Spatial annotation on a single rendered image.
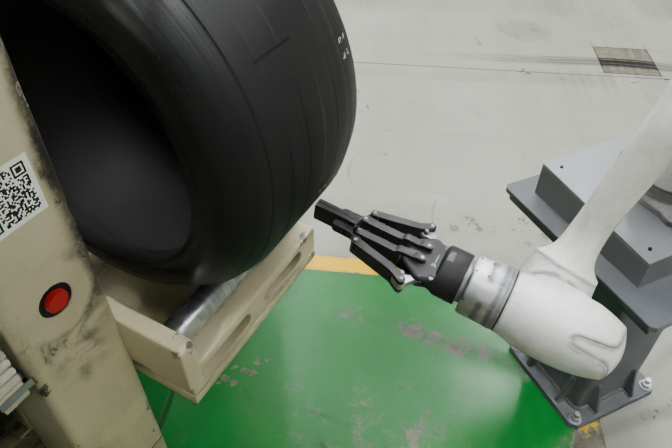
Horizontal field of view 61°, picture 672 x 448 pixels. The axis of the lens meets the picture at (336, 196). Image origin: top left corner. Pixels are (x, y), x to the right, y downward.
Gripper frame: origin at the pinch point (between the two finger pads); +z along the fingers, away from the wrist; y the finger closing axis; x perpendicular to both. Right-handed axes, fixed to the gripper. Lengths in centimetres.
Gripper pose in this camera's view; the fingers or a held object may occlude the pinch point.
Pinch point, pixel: (337, 218)
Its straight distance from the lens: 85.0
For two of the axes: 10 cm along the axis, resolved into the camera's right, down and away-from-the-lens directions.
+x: -1.2, 7.0, 7.0
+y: -4.8, 5.8, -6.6
